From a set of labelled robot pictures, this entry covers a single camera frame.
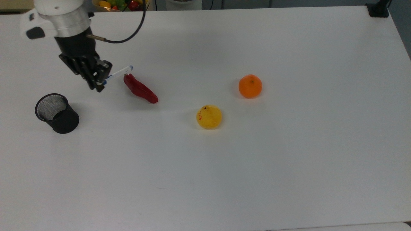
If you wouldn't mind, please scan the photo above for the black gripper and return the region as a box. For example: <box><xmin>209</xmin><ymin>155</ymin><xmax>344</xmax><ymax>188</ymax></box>
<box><xmin>54</xmin><ymin>27</ymin><xmax>113</xmax><ymax>93</ymax></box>

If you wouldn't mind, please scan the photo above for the white marker pen blue cap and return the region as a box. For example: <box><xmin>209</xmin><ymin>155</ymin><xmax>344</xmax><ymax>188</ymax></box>
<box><xmin>103</xmin><ymin>65</ymin><xmax>134</xmax><ymax>86</ymax></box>

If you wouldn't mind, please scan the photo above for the black mesh pen cup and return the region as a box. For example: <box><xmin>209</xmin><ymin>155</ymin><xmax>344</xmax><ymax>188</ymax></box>
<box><xmin>35</xmin><ymin>93</ymin><xmax>80</xmax><ymax>134</ymax></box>

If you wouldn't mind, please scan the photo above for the red chili pepper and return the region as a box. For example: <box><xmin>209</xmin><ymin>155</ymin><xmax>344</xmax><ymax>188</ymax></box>
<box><xmin>123</xmin><ymin>73</ymin><xmax>159</xmax><ymax>104</ymax></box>

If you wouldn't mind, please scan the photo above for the bowl holding toy fruit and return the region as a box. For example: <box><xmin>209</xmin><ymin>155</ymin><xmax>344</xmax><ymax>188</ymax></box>
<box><xmin>92</xmin><ymin>0</ymin><xmax>150</xmax><ymax>13</ymax></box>

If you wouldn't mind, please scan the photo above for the green toy fruit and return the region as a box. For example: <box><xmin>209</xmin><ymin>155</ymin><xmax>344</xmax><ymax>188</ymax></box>
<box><xmin>108</xmin><ymin>0</ymin><xmax>128</xmax><ymax>11</ymax></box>

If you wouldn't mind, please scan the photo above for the beige furniture top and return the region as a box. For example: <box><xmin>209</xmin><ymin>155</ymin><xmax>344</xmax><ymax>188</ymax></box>
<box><xmin>0</xmin><ymin>0</ymin><xmax>35</xmax><ymax>13</ymax></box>

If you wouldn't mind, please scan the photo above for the yellow duck toy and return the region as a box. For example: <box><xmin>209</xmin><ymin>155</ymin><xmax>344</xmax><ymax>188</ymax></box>
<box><xmin>196</xmin><ymin>105</ymin><xmax>223</xmax><ymax>130</ymax></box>

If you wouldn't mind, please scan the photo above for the orange fruit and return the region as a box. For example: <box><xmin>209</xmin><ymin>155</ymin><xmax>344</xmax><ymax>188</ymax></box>
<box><xmin>238</xmin><ymin>74</ymin><xmax>263</xmax><ymax>99</ymax></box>

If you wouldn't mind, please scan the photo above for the black table clamp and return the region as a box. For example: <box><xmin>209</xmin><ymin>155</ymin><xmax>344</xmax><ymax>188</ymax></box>
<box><xmin>365</xmin><ymin>0</ymin><xmax>393</xmax><ymax>18</ymax></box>

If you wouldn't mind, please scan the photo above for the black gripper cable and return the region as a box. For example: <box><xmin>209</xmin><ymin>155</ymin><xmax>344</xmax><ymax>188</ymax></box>
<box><xmin>86</xmin><ymin>0</ymin><xmax>147</xmax><ymax>44</ymax></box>

